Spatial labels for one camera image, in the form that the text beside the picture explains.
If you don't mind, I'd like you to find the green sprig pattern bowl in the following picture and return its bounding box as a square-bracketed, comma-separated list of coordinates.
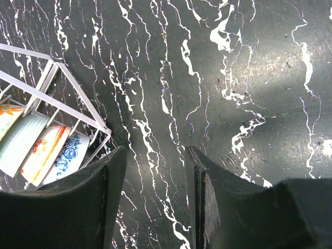
[0, 104, 25, 140]

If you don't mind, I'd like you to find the white wire dish rack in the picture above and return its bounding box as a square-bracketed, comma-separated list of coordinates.
[1, 44, 112, 169]

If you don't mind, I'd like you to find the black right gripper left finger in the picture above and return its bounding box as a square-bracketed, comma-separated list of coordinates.
[1, 146, 127, 248]

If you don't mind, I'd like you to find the light green checkered bowl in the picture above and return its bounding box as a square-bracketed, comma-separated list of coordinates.
[1, 113, 50, 177]

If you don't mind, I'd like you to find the blue rose pattern bowl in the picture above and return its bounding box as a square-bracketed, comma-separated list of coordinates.
[41, 132, 90, 185]

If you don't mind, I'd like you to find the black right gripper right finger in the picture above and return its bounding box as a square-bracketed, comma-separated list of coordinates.
[185, 146, 331, 248]

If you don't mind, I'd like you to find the red flower striped bowl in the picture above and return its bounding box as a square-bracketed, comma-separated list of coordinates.
[20, 124, 71, 187]

